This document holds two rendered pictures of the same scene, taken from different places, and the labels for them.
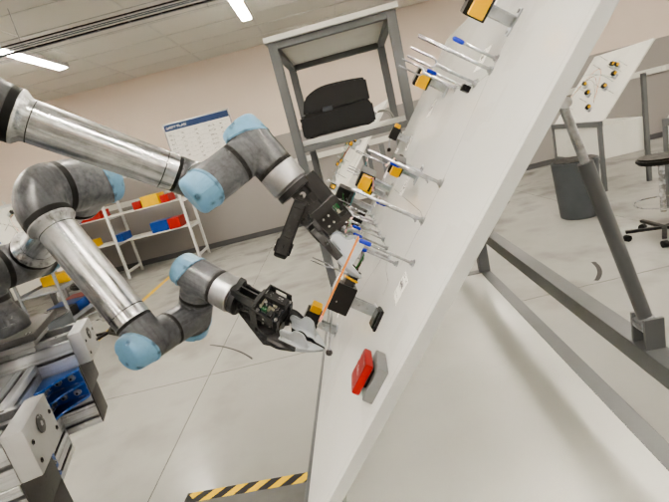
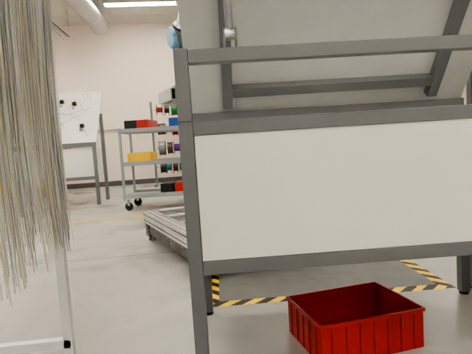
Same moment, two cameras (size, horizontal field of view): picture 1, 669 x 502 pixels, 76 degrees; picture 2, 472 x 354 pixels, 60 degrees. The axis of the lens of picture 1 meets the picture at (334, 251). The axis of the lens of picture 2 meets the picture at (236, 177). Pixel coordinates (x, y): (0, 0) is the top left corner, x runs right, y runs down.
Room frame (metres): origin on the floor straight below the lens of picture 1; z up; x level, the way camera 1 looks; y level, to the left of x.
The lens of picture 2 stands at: (0.45, -1.61, 0.73)
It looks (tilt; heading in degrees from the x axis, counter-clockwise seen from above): 5 degrees down; 82
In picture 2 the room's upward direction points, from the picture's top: 4 degrees counter-clockwise
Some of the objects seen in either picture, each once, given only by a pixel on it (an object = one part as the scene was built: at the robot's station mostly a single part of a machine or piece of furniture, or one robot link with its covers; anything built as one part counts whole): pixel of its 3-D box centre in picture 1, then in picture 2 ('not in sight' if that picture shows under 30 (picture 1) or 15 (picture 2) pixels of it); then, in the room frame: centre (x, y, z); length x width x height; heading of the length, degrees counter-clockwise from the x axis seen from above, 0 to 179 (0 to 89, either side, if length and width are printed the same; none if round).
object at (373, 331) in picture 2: not in sight; (352, 320); (1.03, -0.27, 0.07); 0.39 x 0.29 x 0.14; 7
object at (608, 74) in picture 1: (599, 120); not in sight; (5.77, -3.87, 0.83); 1.18 x 0.72 x 1.65; 176
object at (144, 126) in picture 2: not in sight; (166, 162); (0.30, 3.52, 0.54); 0.99 x 0.50 x 1.08; 171
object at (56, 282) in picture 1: (62, 283); not in sight; (5.40, 3.45, 0.54); 0.99 x 0.50 x 1.08; 1
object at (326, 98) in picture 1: (334, 109); not in sight; (1.92, -0.15, 1.56); 0.30 x 0.23 x 0.19; 86
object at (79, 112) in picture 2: not in sight; (60, 147); (-1.22, 4.59, 0.83); 1.18 x 0.72 x 1.65; 177
